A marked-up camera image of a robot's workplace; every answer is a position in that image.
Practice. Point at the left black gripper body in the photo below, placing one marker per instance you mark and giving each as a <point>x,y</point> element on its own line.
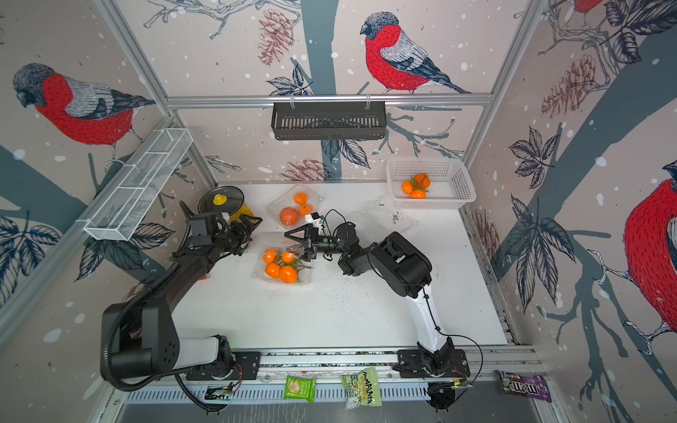
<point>226,240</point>

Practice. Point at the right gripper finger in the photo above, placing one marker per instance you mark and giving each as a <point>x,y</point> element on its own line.
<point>304,234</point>
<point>303,253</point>

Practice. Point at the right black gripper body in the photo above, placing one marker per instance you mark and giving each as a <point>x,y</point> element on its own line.
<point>330,245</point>

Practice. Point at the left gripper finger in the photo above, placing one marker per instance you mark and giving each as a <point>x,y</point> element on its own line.
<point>237,248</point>
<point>244,225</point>

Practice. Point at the large orange container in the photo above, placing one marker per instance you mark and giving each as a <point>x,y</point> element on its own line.
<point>289,217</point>

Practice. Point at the clear plastic container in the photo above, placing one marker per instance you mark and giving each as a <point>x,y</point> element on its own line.
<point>376,219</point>
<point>287,200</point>
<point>280,243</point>

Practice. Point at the white plastic basket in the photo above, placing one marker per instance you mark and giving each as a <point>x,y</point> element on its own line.
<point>430,184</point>

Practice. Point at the reddish orange container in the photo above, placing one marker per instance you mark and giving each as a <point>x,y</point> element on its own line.
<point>421,181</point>

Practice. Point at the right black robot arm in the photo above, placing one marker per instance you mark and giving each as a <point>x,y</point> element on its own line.
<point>405,269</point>

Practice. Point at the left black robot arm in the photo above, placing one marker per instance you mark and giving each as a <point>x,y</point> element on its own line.
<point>140,343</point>

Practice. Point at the yellow pot with black lid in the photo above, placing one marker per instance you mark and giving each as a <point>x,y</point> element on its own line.
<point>228,202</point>

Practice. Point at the green snack packet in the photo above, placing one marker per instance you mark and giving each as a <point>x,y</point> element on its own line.
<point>297,388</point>

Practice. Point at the green white snack bag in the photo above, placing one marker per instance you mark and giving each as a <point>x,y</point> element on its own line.
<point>362,389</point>

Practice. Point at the purple candy bag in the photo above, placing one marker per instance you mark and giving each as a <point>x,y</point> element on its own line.
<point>524,386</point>

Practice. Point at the white wire mesh shelf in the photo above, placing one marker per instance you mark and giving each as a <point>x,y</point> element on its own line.
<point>124,209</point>

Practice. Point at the black hanging wire basket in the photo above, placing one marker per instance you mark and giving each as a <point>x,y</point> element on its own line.
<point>329,120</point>

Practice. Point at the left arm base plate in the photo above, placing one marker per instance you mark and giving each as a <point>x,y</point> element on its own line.
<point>240,366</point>

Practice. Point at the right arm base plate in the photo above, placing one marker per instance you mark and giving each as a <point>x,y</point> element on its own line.
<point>413,363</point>

